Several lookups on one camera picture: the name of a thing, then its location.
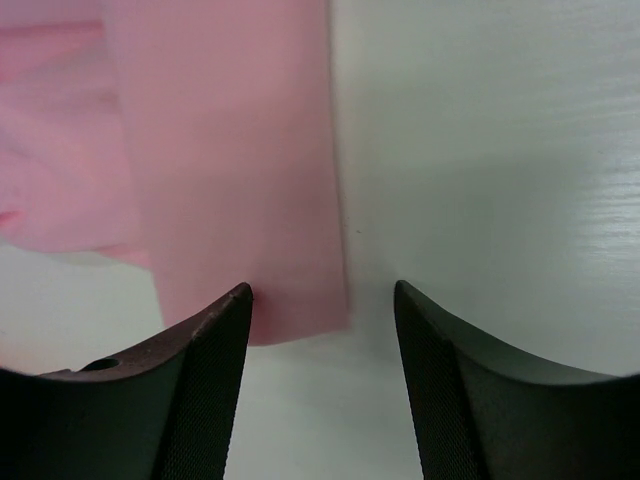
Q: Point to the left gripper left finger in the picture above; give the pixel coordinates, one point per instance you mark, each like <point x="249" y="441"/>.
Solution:
<point x="161" y="409"/>

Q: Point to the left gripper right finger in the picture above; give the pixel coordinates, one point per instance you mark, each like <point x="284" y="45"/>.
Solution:
<point x="484" y="409"/>

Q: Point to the pink t-shirt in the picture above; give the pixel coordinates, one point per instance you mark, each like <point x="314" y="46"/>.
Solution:
<point x="193" y="138"/>

